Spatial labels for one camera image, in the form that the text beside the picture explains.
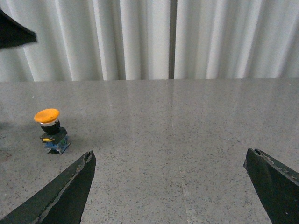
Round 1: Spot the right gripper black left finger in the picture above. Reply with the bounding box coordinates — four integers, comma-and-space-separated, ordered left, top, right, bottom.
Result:
0, 151, 96, 224

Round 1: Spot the yellow mushroom push button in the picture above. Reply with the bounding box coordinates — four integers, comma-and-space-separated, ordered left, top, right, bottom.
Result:
34, 108, 70, 154

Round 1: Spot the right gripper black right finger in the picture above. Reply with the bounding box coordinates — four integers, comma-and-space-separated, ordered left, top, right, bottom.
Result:
243, 148, 299, 224

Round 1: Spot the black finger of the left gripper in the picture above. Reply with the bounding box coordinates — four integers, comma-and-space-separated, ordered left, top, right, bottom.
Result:
0, 9, 37, 49

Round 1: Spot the white pleated curtain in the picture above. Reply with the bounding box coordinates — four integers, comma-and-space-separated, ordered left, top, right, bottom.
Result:
0, 0, 299, 82

